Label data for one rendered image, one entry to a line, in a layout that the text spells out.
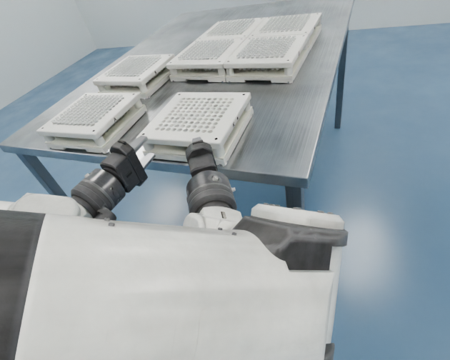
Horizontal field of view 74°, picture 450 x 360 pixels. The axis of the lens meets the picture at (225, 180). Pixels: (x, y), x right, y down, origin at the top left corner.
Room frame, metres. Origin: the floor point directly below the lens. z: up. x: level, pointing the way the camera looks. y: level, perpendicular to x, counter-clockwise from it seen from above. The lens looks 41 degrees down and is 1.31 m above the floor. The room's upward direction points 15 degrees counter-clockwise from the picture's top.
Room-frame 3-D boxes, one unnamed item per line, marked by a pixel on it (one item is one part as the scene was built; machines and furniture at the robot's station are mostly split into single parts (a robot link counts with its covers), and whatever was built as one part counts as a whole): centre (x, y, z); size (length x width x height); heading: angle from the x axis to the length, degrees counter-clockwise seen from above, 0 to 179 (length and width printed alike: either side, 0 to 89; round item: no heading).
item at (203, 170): (0.46, 0.03, 0.91); 0.12 x 0.10 x 0.13; 1
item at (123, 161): (0.55, 0.24, 0.92); 0.12 x 0.10 x 0.13; 141
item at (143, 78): (1.25, 0.24, 0.91); 0.25 x 0.24 x 0.02; 57
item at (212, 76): (1.22, -0.06, 0.86); 0.24 x 0.24 x 0.02; 56
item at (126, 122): (0.94, 0.37, 0.86); 0.24 x 0.24 x 0.02; 60
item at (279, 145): (1.39, -0.09, 0.83); 1.50 x 1.10 x 0.04; 149
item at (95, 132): (0.94, 0.37, 0.91); 0.25 x 0.24 x 0.02; 60
